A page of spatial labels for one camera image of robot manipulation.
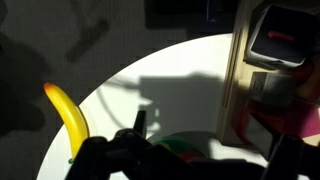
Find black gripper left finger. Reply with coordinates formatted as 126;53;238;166
64;109;155;180

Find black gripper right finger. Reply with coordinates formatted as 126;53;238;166
260;133;320;180

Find yellow toy banana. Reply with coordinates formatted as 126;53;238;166
43;82;91;165

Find green plastic bowl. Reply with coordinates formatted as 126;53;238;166
148;134;214;164

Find pink toy block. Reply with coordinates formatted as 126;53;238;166
288;102;320;138

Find grey printed cube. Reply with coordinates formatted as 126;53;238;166
248;70;298;108

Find wooden toy tray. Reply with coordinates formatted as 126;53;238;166
215;0;320;148

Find black cube with red mark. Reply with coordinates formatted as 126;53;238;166
244;3;315;71

